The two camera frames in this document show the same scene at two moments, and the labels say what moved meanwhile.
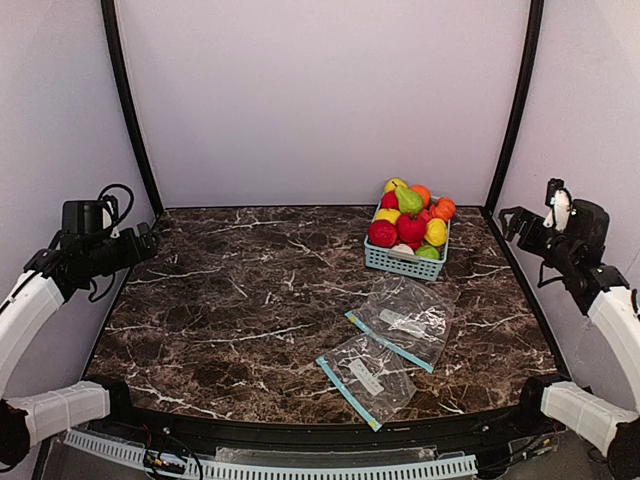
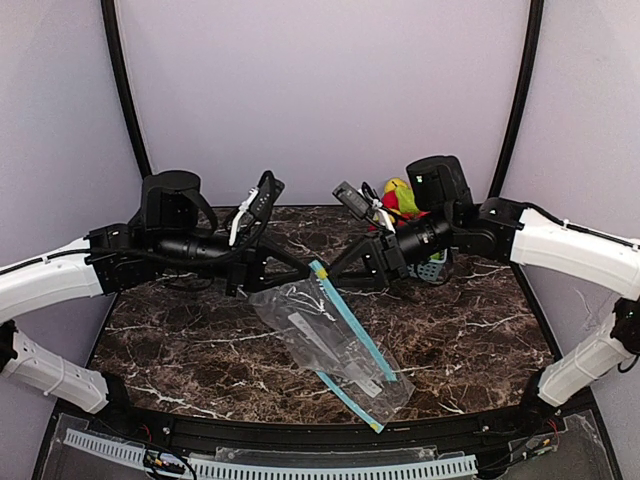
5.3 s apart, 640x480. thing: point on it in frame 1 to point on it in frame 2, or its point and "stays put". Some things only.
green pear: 409,201 stays put
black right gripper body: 523,229 to 387,256
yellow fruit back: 392,183 stays put
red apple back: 389,200 stays put
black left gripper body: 145,240 to 238,270
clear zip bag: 407,316 to 313,315
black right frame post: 535,16 stays put
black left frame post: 109,20 stays put
